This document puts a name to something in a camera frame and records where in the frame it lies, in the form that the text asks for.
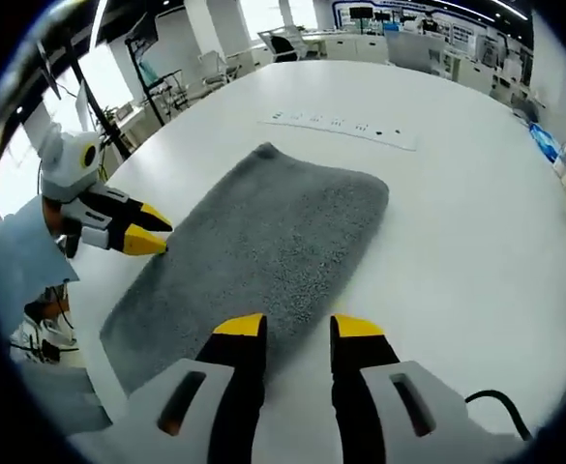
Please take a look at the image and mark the small grey object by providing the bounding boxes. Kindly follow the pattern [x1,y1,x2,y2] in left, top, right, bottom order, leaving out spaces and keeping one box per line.
[511,95,541,123]

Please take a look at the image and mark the blue water bottle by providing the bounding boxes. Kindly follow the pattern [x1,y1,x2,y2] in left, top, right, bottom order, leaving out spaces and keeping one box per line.
[527,122,563,164]

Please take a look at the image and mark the black light stand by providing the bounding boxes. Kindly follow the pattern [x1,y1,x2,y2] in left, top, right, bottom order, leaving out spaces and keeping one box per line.
[124,13,168,128]

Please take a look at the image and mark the white power strip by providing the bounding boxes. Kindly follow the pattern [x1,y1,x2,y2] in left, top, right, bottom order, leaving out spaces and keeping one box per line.
[256,109,419,153]

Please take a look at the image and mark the black tripod pole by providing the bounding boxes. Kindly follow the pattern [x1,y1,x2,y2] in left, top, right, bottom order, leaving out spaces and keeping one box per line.
[66,45,134,161]

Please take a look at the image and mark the white mesh office chair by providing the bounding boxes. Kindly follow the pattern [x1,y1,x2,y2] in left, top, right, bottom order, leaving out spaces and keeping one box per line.
[383,30,447,74]

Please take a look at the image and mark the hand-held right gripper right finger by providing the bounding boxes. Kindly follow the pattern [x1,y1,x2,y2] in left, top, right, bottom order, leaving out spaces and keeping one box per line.
[330,313,535,464]

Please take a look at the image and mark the black-backed office chair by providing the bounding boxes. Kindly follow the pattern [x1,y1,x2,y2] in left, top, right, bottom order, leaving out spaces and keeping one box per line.
[256,28,309,64]

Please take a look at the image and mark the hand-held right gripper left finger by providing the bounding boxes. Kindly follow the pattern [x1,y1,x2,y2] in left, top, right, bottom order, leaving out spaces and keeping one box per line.
[98,312,268,464]

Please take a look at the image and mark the coiled black cable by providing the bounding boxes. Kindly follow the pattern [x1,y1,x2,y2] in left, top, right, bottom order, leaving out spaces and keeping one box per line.
[464,390,534,442]

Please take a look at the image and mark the grey towel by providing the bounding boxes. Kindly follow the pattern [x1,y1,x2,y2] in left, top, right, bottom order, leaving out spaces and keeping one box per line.
[99,141,391,395]

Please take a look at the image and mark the hanging dark monitor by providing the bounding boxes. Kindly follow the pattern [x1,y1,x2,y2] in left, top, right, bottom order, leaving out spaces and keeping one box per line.
[35,40,65,102]

